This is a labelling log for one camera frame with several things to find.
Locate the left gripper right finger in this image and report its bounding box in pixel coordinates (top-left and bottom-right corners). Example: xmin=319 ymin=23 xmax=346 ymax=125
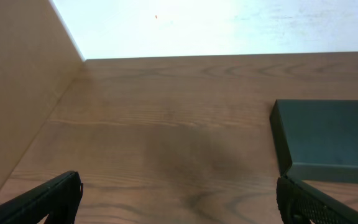
xmin=276 ymin=176 xmax=358 ymax=224

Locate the black gift box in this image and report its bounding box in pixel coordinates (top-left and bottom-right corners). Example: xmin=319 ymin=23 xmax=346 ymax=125
xmin=270 ymin=100 xmax=358 ymax=184

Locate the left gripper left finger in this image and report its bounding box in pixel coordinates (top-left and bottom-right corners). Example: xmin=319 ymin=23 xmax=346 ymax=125
xmin=0 ymin=170 xmax=83 ymax=224

